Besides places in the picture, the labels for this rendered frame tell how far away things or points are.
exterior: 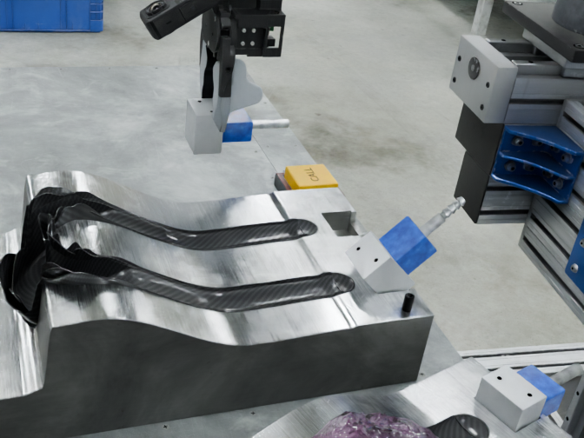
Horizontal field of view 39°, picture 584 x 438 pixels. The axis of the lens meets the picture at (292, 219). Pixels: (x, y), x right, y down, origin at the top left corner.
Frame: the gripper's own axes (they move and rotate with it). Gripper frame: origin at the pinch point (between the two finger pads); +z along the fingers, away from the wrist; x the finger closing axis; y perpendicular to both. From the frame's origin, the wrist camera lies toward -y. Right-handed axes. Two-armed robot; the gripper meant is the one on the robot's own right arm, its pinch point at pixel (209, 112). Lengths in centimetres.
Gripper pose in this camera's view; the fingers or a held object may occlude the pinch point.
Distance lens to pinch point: 104.5
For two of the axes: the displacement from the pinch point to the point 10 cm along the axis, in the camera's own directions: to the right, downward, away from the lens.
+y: 9.3, -0.8, 3.5
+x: -3.3, -5.3, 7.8
